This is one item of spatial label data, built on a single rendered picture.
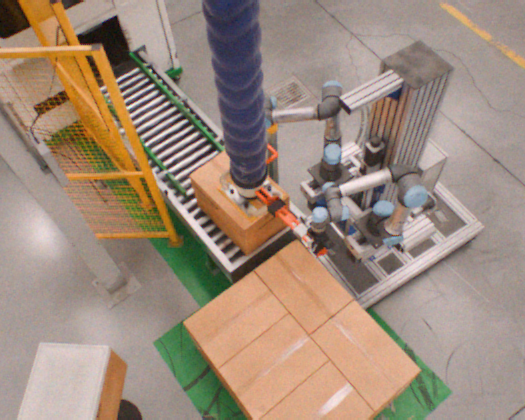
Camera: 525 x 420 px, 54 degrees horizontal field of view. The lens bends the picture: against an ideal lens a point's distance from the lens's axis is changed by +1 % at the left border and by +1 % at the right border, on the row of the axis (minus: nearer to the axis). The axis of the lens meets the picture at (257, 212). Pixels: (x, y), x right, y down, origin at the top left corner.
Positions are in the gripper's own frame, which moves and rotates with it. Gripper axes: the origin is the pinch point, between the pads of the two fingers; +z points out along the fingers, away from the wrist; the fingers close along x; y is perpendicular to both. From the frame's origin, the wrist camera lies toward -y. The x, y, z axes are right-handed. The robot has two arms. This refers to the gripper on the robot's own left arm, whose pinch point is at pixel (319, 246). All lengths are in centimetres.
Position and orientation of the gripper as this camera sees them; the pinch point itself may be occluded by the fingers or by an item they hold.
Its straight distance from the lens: 292.0
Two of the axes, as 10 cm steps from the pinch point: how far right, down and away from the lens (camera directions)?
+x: -7.7, 5.6, -2.9
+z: 0.5, 5.1, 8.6
